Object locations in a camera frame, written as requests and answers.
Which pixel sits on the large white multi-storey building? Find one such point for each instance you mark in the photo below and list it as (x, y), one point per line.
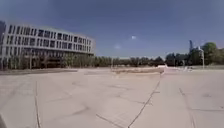
(43, 41)

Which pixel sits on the low raised sandy bed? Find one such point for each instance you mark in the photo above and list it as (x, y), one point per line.
(136, 69)

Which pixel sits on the white vehicle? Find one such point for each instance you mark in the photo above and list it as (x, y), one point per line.
(162, 66)

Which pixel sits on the row of green trees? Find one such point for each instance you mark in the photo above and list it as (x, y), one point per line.
(140, 61)

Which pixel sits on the pale lamp pole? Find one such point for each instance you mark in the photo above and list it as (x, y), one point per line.
(203, 58)

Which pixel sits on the pale concrete slab plaza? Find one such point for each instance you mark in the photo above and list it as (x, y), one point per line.
(100, 96)

